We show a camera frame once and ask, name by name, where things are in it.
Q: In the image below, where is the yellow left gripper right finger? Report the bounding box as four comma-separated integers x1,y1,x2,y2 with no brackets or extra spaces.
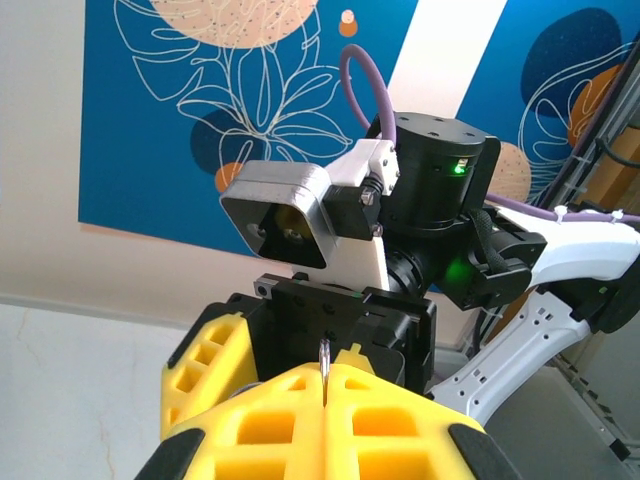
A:
323,343,521,480

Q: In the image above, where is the blue floral wall poster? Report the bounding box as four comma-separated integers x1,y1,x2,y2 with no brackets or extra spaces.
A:
78,0,417,260
457,0,640,211

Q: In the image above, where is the small clear plastic bag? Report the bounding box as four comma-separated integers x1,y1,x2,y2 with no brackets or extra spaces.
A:
319,338,332,407

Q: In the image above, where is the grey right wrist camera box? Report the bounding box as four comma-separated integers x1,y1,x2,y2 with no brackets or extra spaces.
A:
219,139,401,292

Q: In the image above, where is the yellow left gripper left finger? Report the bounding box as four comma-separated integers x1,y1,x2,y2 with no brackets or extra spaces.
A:
134,360,327,480

